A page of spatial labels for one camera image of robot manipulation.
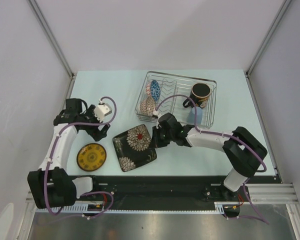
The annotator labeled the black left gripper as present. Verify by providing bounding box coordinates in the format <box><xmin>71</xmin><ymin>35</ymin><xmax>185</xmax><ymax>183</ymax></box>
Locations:
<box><xmin>79</xmin><ymin>105</ymin><xmax>110</xmax><ymax>141</ymax></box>

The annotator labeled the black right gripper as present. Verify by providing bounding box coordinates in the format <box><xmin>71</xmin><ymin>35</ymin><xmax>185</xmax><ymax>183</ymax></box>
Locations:
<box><xmin>150</xmin><ymin>125</ymin><xmax>174</xmax><ymax>148</ymax></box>

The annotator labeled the light blue cup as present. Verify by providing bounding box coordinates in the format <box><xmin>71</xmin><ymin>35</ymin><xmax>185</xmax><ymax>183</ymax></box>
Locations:
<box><xmin>187</xmin><ymin>106</ymin><xmax>203</xmax><ymax>125</ymax></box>

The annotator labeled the yellow round plate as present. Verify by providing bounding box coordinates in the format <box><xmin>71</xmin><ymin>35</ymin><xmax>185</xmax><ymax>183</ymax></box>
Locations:
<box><xmin>76</xmin><ymin>143</ymin><xmax>107</xmax><ymax>172</ymax></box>

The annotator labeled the black square floral plate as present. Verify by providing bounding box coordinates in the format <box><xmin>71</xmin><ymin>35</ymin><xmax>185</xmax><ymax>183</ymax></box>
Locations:
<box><xmin>112</xmin><ymin>124</ymin><xmax>157</xmax><ymax>172</ymax></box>

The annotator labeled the metal wire dish rack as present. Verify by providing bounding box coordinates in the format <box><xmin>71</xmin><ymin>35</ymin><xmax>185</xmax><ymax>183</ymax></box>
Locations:
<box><xmin>135</xmin><ymin>71</ymin><xmax>217</xmax><ymax>129</ymax></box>

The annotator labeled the blue triangle pattern bowl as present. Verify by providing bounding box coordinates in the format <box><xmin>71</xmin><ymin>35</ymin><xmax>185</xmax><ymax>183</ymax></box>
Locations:
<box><xmin>145</xmin><ymin>80</ymin><xmax>161</xmax><ymax>102</ymax></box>

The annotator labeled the red black skull mug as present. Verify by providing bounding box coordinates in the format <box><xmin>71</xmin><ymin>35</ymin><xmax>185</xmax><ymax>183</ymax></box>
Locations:
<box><xmin>182</xmin><ymin>83</ymin><xmax>212</xmax><ymax>109</ymax></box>

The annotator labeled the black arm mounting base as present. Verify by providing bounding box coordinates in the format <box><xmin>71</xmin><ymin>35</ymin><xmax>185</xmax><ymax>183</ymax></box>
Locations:
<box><xmin>92</xmin><ymin>175</ymin><xmax>279</xmax><ymax>211</ymax></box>

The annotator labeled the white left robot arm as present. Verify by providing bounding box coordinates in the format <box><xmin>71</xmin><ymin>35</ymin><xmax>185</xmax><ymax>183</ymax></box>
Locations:
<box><xmin>27</xmin><ymin>97</ymin><xmax>117</xmax><ymax>215</ymax></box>

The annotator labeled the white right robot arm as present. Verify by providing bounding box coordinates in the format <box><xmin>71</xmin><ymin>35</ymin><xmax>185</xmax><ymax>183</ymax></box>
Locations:
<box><xmin>149</xmin><ymin>113</ymin><xmax>268</xmax><ymax>201</ymax></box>

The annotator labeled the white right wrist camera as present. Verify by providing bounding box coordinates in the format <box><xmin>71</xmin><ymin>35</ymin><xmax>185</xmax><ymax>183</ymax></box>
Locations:
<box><xmin>152</xmin><ymin>110</ymin><xmax>163</xmax><ymax>120</ymax></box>

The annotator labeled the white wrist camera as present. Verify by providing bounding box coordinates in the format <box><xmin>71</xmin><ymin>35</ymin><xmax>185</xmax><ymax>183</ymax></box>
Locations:
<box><xmin>93</xmin><ymin>100</ymin><xmax>113</xmax><ymax>123</ymax></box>
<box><xmin>152</xmin><ymin>110</ymin><xmax>163</xmax><ymax>120</ymax></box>

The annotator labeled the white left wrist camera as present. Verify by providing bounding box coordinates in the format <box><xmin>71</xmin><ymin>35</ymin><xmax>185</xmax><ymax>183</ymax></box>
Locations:
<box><xmin>93</xmin><ymin>100</ymin><xmax>113</xmax><ymax>123</ymax></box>

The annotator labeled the white slotted cable duct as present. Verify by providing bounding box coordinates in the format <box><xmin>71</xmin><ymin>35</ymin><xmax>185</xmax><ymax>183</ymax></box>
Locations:
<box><xmin>36</xmin><ymin>201</ymin><xmax>241</xmax><ymax>214</ymax></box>

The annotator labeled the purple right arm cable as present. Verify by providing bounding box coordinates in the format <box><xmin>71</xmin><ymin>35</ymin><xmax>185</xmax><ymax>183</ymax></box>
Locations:
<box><xmin>153</xmin><ymin>94</ymin><xmax>270</xmax><ymax>225</ymax></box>

